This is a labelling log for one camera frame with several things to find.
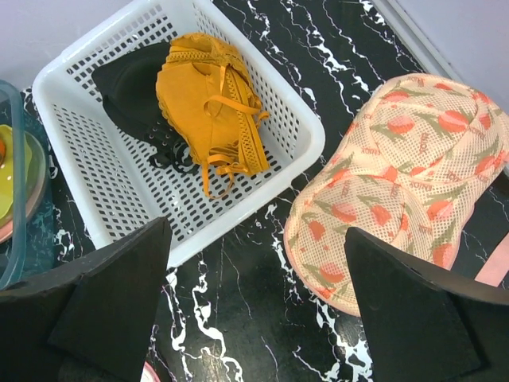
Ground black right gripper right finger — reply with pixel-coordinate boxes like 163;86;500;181
344;228;508;381

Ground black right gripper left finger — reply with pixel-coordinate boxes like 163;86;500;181
1;217;172;381

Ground floral mesh laundry bag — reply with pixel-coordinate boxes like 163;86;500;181
284;73;508;316

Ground black bra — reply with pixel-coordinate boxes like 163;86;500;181
91;41;199;174

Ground mustard yellow bra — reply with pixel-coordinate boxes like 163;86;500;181
155;33;270;199

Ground pink plate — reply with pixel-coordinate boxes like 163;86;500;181
25;132;49;221

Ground lime green dotted plate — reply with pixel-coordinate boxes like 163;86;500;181
1;124;15;241

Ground orange mug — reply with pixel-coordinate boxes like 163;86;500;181
0;138;7;166

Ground teal transparent plastic bin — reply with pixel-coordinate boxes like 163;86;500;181
1;80;26;289

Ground white plastic perforated basket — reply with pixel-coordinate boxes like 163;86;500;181
33;1;325;267

